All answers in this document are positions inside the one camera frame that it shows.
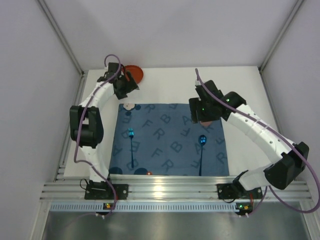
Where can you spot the blue metallic spoon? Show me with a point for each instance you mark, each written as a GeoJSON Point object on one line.
{"type": "Point", "coordinates": [202, 140]}

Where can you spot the left corner frame post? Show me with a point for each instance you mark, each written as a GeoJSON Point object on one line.
{"type": "Point", "coordinates": [60, 35]}

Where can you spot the blue lettered placemat cloth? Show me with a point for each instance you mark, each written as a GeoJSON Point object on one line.
{"type": "Point", "coordinates": [166, 143]}

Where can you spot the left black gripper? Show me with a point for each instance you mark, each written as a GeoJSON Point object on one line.
{"type": "Point", "coordinates": [127, 81]}

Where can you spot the pink plastic cup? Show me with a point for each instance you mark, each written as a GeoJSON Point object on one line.
{"type": "Point", "coordinates": [206, 123]}

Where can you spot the aluminium mounting rail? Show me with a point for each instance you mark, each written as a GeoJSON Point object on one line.
{"type": "Point", "coordinates": [143, 187]}

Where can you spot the blue metallic fork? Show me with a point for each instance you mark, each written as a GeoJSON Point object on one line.
{"type": "Point", "coordinates": [131, 136]}

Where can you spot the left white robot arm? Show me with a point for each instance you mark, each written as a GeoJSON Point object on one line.
{"type": "Point", "coordinates": [85, 121]}

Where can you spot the right corner frame post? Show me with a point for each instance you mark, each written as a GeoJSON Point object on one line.
{"type": "Point", "coordinates": [298, 4]}

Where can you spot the orange-red plate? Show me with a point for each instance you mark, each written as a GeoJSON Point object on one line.
{"type": "Point", "coordinates": [136, 73]}

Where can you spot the corner frame post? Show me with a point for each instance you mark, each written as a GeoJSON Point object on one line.
{"type": "Point", "coordinates": [298, 4]}
{"type": "Point", "coordinates": [60, 35]}

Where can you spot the perforated cable duct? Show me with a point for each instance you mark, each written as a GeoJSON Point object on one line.
{"type": "Point", "coordinates": [150, 207]}

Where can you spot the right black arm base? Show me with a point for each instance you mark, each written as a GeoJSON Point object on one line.
{"type": "Point", "coordinates": [228, 192]}

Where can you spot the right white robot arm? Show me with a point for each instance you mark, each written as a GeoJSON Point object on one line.
{"type": "Point", "coordinates": [284, 165]}

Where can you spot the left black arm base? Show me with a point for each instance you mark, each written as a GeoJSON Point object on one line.
{"type": "Point", "coordinates": [105, 192]}

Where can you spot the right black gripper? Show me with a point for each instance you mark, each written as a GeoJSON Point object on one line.
{"type": "Point", "coordinates": [200, 113]}

